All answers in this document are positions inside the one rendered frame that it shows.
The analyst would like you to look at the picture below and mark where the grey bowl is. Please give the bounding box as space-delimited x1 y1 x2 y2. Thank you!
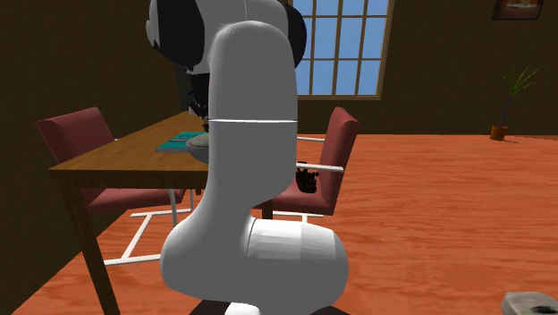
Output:
185 132 211 165

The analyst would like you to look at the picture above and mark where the teal book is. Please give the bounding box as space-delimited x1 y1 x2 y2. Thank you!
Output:
155 131 208 154

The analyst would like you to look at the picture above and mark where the wooden table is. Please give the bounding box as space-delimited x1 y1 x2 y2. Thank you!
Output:
46 110 275 315

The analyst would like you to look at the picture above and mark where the black basket-like object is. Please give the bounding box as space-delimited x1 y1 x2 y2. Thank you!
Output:
294 166 321 195

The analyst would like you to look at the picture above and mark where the dark robot stand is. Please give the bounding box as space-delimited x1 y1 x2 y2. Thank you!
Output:
188 299 351 315

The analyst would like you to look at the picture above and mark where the potted green plant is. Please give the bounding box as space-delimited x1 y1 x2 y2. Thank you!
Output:
488 65 543 142

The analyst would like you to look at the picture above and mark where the grey stone-like block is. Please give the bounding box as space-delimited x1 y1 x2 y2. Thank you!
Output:
500 290 558 315

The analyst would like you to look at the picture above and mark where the red chair with white frame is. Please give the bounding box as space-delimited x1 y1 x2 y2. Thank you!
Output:
35 106 196 268
251 106 361 224

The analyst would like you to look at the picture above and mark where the window with wooden frame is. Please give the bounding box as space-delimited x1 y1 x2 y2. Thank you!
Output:
285 0 396 102

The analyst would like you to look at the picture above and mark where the framed wall picture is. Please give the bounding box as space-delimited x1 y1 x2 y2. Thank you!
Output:
491 0 546 21

